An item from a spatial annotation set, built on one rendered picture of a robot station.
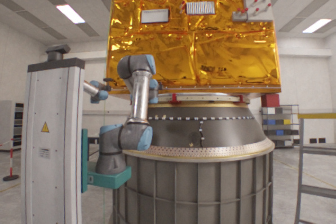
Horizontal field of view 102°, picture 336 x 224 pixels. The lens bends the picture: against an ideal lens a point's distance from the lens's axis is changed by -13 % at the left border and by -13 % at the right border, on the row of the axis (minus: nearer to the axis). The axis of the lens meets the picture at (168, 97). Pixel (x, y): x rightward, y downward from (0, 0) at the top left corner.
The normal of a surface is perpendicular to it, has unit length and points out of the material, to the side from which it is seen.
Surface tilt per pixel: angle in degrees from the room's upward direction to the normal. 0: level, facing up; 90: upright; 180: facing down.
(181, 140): 62
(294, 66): 90
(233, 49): 86
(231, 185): 90
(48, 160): 90
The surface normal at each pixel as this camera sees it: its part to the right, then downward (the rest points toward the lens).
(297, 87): -0.07, -0.11
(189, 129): -0.11, -0.56
